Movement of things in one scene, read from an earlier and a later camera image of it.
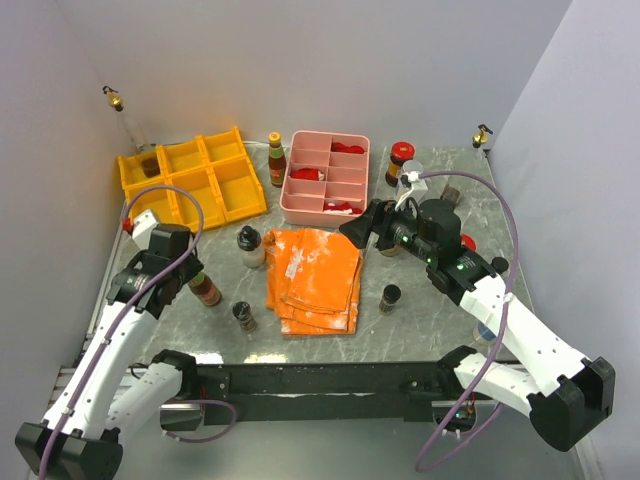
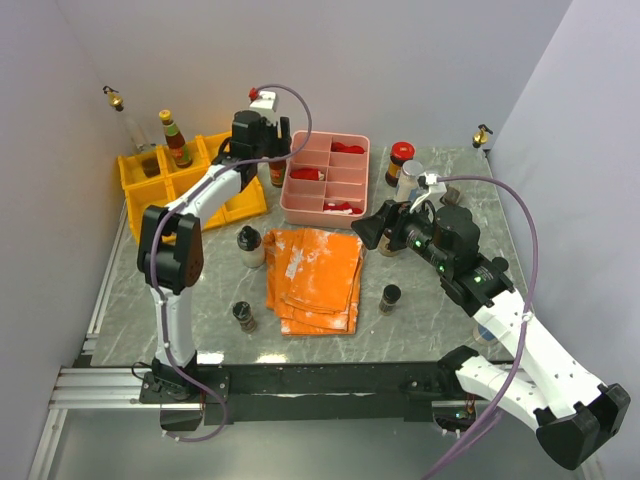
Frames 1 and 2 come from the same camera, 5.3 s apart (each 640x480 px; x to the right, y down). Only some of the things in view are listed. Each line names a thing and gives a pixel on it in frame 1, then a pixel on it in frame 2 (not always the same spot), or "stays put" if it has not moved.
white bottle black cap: [249, 240] stays put
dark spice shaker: [241, 311] stays put
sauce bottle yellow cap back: [276, 160] stays put
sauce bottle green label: [204, 288] -> [175, 140]
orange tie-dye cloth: [312, 281] stays put
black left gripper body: [188, 268] -> [271, 144]
